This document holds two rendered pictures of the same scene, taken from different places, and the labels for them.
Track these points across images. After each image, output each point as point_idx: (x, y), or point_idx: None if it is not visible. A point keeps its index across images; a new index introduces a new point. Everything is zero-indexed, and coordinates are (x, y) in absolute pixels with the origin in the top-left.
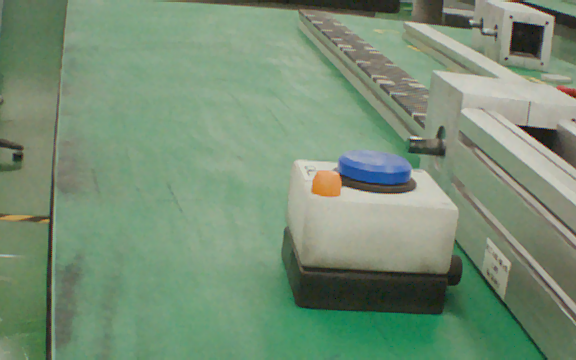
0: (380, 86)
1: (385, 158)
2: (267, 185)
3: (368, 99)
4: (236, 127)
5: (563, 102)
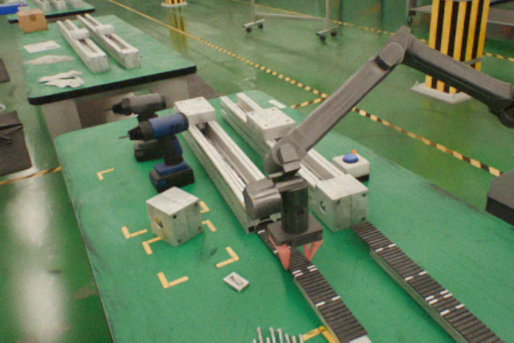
0: (444, 289)
1: (348, 156)
2: (402, 207)
3: None
4: (460, 247)
5: (323, 182)
